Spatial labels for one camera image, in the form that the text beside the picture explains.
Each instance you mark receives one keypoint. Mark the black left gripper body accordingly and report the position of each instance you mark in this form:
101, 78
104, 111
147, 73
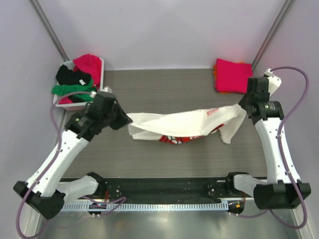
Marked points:
105, 119

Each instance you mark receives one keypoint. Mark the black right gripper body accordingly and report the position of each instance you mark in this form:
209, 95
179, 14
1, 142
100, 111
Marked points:
250, 100

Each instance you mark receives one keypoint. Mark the white printed t-shirt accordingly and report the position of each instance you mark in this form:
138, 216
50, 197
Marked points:
183, 127

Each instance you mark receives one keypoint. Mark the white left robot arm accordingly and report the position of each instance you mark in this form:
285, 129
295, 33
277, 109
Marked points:
43, 190

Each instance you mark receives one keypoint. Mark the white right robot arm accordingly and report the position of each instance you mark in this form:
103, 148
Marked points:
283, 188

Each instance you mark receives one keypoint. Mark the folded pink t-shirt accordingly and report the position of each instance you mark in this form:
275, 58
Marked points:
232, 77

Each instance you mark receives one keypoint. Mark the crumpled green t-shirt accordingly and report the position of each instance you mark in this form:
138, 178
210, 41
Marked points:
61, 90

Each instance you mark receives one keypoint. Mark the crumpled black t-shirt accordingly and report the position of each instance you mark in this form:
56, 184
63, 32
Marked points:
65, 76

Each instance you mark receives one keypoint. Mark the crumpled pink t-shirt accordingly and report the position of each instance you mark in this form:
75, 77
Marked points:
92, 65

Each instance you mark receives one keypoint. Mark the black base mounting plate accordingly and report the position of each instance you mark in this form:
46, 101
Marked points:
167, 191

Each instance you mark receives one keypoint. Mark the right aluminium frame post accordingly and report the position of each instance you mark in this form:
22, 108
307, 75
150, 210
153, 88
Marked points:
275, 27

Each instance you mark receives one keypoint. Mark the aluminium frame post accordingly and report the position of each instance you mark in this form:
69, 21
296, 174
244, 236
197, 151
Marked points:
275, 27
49, 29

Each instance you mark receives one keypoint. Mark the white slotted cable duct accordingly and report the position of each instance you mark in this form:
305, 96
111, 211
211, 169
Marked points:
87, 206

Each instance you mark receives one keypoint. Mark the left aluminium frame post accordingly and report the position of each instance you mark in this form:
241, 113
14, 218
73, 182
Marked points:
49, 29

